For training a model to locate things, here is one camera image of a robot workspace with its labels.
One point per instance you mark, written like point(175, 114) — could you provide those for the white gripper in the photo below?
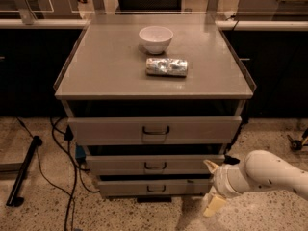
point(220, 181)

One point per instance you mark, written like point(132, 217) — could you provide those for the grey drawer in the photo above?
point(151, 164)
point(154, 130)
point(135, 188)

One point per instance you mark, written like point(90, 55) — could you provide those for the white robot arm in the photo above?
point(259, 171)

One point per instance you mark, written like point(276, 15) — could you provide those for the grey drawer cabinet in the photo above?
point(106, 77)

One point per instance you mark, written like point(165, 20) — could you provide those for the black power plug block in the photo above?
point(230, 160)

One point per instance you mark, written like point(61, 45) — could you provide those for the black caster wheel right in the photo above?
point(297, 145)

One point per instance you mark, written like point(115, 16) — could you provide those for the crumpled silver foil packet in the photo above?
point(166, 67)

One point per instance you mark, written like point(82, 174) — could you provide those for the white ceramic bowl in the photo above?
point(155, 39)

